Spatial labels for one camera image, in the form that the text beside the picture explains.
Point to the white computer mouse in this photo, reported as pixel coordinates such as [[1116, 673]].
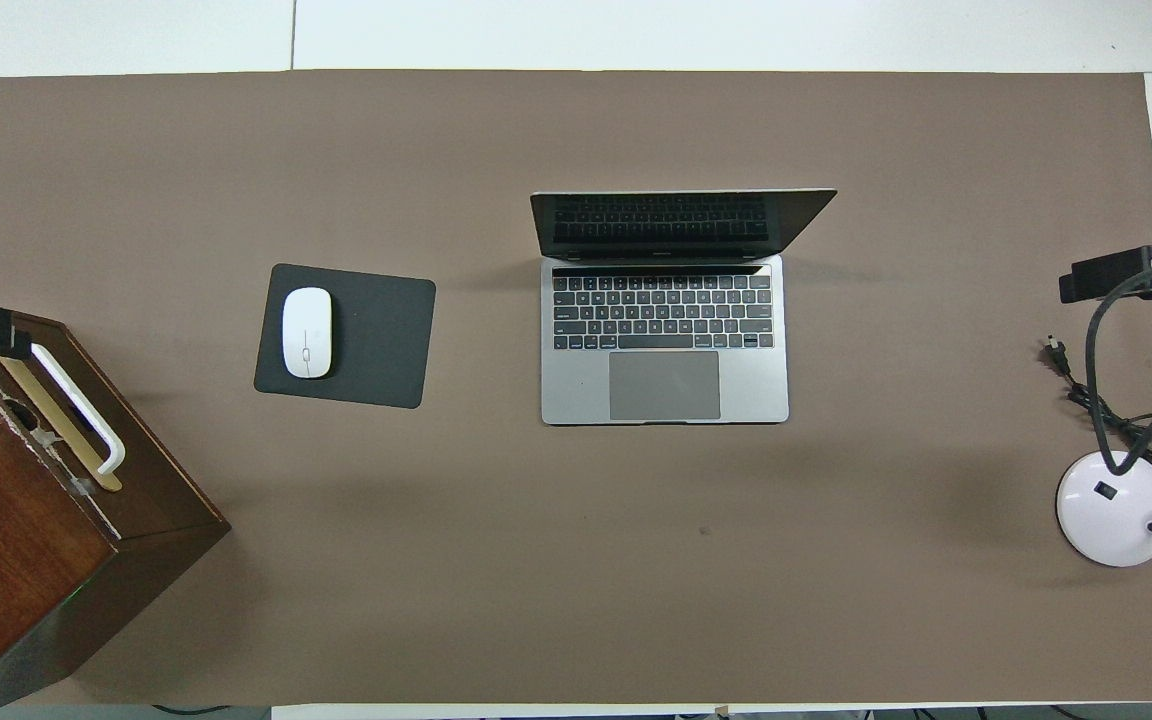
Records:
[[307, 332]]

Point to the brown table mat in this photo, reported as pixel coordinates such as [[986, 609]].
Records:
[[636, 560]]

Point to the white desk lamp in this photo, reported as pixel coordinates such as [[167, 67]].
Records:
[[1111, 510]]

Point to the dark wooden box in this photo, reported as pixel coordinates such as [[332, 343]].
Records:
[[16, 540]]

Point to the black mouse pad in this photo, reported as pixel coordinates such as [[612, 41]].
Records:
[[381, 340]]

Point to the silver grey laptop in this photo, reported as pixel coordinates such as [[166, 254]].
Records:
[[576, 390]]

